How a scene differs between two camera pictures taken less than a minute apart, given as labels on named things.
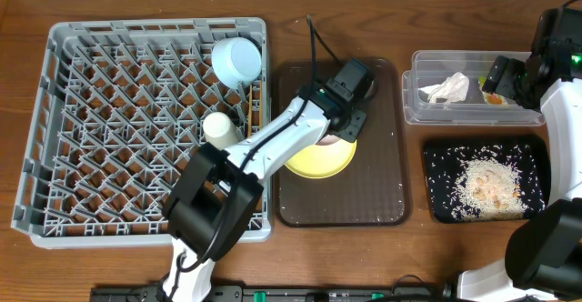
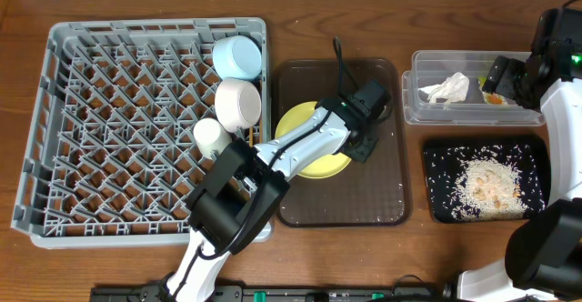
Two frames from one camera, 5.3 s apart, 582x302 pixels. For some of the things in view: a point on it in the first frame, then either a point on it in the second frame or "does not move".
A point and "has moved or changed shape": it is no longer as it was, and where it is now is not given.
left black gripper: [353, 126] -> [364, 146]
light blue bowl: [235, 62] does not move
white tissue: [454, 88] does not move
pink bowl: [328, 140] has moved or changed shape
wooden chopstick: [260, 100] does not move
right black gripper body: [511, 79] does not move
